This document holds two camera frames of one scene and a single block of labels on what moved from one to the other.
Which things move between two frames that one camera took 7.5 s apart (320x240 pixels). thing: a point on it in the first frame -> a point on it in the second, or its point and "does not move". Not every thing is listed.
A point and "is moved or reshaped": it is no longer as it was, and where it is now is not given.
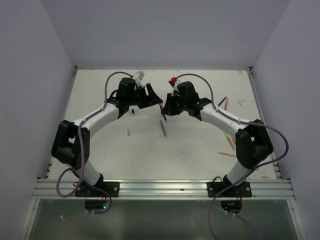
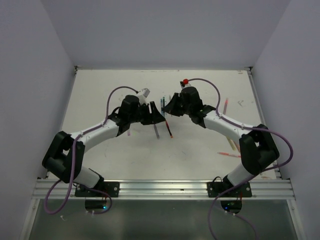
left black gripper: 149,100 -> 155,117
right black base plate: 214,189 does not move
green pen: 219,104 is moved or reshaped
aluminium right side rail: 259,106 does not move
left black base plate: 112,188 does not move
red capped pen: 162,112 -> 169,129
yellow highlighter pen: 231,142 does not move
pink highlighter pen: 226,104 does not move
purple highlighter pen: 163,129 -> 157,134
